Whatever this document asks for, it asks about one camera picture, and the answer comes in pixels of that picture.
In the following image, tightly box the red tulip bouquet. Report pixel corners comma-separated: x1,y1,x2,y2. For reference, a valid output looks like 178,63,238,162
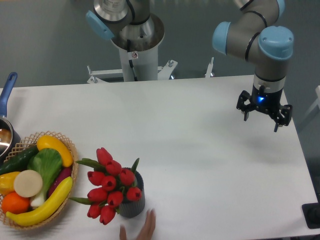
69,147,141,225

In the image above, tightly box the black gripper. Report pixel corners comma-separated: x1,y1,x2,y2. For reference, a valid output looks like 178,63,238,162
236,85,293,133

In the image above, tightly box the green bok choy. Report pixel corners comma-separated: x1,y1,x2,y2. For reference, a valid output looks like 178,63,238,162
27,148,63,209

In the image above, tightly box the person's hand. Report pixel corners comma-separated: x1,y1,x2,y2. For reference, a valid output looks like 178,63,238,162
119,208,156,240

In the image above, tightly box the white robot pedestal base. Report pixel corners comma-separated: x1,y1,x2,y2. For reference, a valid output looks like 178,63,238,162
86,13,216,85

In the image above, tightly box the dark grey ribbed vase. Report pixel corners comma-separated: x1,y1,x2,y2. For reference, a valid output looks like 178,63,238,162
118,171,146,219

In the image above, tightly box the white frame at right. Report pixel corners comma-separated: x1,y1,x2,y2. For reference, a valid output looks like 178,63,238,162
297,85,320,133

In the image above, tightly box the black device at table edge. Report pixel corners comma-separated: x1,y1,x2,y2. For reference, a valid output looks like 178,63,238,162
302,202,320,229

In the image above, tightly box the orange fruit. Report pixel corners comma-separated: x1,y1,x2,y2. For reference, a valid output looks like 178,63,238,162
1,192,30,214

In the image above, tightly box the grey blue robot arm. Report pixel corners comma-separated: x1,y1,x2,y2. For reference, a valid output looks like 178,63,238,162
85,0,294,128

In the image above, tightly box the yellow bell pepper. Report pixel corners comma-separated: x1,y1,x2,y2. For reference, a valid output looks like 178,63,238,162
0,171,21,196

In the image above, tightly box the purple eggplant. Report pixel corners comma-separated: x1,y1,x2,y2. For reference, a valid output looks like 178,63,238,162
47,167,72,198

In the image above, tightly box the dark green cucumber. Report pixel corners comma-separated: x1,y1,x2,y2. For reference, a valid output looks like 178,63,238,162
0,145,39,175

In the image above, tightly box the blue handled saucepan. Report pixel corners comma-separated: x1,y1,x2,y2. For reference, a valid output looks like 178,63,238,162
0,72,21,165

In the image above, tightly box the long yellow banana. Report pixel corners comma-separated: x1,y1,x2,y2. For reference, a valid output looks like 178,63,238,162
5,176,73,227

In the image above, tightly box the woven wicker basket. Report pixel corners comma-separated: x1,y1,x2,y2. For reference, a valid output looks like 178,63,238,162
0,131,79,230

